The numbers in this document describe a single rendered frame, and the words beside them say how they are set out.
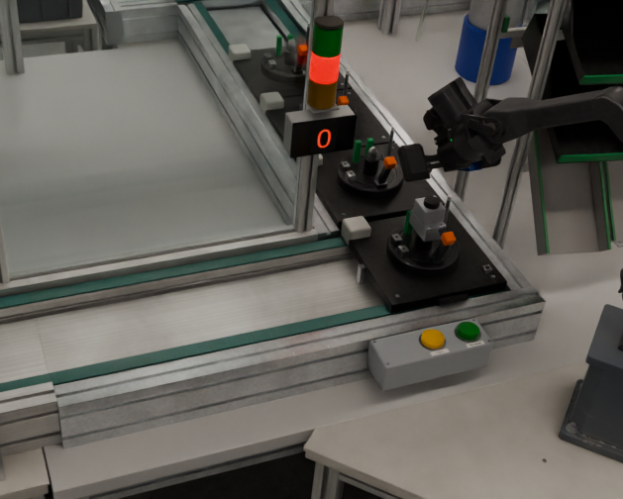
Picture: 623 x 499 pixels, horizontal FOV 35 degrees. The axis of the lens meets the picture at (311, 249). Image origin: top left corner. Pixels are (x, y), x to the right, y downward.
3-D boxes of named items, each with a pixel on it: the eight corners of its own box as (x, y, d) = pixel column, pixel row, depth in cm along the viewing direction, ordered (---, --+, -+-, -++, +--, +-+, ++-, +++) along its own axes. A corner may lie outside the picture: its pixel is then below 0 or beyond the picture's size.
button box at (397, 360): (487, 366, 174) (494, 342, 170) (381, 392, 167) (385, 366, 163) (468, 340, 179) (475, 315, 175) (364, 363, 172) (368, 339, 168)
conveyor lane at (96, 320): (495, 323, 189) (506, 284, 183) (56, 421, 162) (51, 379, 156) (430, 236, 210) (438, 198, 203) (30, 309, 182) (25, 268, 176)
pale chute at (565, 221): (600, 251, 189) (611, 249, 185) (537, 255, 186) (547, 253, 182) (584, 110, 192) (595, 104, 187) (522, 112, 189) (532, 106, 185)
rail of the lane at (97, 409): (534, 340, 187) (547, 297, 180) (63, 449, 158) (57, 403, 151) (519, 321, 190) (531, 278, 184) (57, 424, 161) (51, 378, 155)
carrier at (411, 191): (444, 211, 202) (454, 160, 194) (337, 230, 194) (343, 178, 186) (394, 149, 219) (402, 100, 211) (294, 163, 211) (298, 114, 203)
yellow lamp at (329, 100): (339, 107, 170) (342, 82, 167) (312, 111, 168) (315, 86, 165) (329, 93, 174) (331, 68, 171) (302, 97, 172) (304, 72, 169)
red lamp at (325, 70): (342, 82, 167) (345, 56, 164) (315, 85, 165) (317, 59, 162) (331, 68, 170) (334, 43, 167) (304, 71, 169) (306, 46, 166)
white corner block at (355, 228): (369, 245, 191) (372, 228, 189) (349, 248, 190) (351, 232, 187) (361, 230, 194) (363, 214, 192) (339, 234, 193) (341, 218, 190)
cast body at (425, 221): (444, 238, 182) (451, 208, 178) (423, 242, 181) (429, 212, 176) (424, 212, 188) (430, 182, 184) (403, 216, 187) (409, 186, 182)
